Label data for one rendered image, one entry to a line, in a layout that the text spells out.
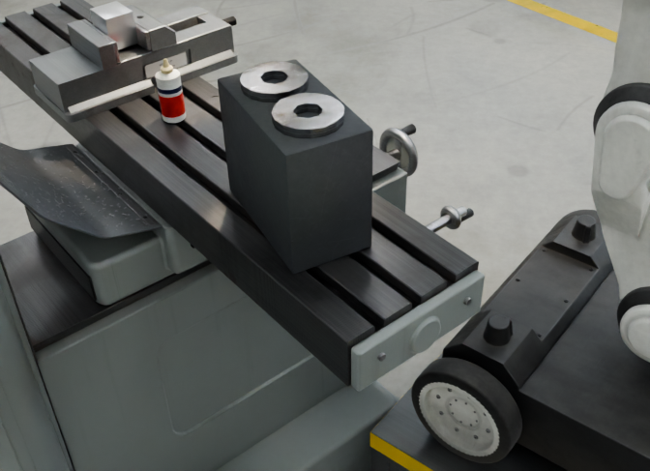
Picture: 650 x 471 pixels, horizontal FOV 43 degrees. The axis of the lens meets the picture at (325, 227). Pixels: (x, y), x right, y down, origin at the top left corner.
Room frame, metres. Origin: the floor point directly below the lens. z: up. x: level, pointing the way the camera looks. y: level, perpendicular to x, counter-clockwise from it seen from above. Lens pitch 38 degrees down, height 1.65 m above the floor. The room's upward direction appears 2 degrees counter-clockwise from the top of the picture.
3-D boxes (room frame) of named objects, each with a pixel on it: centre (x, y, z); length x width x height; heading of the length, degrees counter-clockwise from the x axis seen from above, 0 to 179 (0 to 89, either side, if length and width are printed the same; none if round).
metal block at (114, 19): (1.35, 0.36, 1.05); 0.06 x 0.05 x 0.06; 38
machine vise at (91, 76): (1.37, 0.33, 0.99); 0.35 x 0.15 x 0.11; 128
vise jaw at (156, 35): (1.39, 0.31, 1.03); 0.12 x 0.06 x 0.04; 38
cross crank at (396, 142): (1.53, -0.14, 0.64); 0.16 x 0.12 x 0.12; 128
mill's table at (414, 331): (1.22, 0.25, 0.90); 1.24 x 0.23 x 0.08; 38
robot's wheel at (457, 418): (0.93, -0.24, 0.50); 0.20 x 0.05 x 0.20; 51
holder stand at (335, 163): (0.93, 0.04, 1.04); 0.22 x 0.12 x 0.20; 26
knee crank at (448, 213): (1.43, -0.25, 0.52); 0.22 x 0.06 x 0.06; 128
